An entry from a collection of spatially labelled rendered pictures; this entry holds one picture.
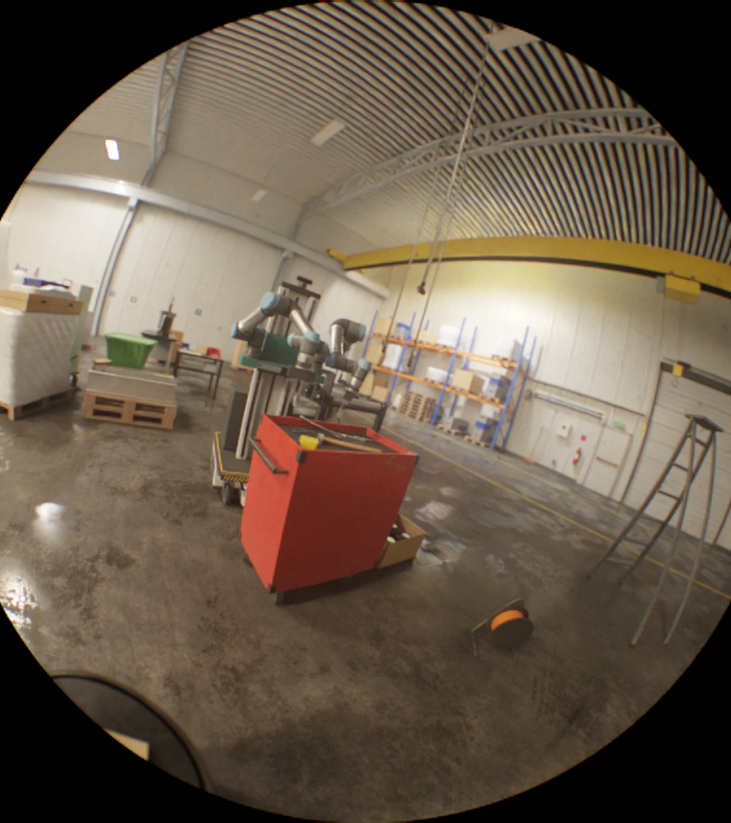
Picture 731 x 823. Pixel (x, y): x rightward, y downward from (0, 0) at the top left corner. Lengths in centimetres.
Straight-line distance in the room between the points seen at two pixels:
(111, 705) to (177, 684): 72
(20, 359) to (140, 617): 285
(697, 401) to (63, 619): 1250
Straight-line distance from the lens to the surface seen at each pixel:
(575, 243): 904
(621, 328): 1171
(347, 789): 135
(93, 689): 76
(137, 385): 386
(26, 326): 366
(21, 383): 375
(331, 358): 159
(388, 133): 1015
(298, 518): 128
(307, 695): 144
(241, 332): 201
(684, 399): 1131
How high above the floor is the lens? 130
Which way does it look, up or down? 8 degrees down
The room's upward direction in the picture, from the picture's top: 17 degrees clockwise
